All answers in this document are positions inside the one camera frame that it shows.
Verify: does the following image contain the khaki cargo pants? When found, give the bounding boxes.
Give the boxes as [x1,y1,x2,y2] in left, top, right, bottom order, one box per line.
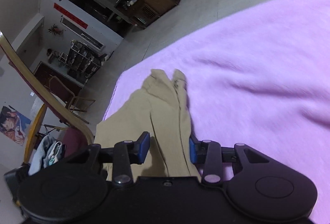
[94,69,201,178]

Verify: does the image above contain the pile of light clothes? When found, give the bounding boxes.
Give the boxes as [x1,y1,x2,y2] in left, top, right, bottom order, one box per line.
[28,135,66,176]

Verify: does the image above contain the maroon wooden armchair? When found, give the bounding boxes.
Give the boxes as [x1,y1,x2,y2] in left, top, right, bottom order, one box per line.
[0,30,95,163]

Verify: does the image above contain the purple fleece blanket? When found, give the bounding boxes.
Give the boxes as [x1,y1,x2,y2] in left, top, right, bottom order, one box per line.
[105,0,329,223]

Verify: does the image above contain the anime poster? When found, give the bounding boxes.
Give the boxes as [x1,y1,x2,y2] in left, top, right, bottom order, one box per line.
[1,106,31,146]

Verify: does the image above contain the brown wooden cabinet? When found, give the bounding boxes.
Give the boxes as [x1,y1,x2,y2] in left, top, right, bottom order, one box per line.
[115,0,180,29]

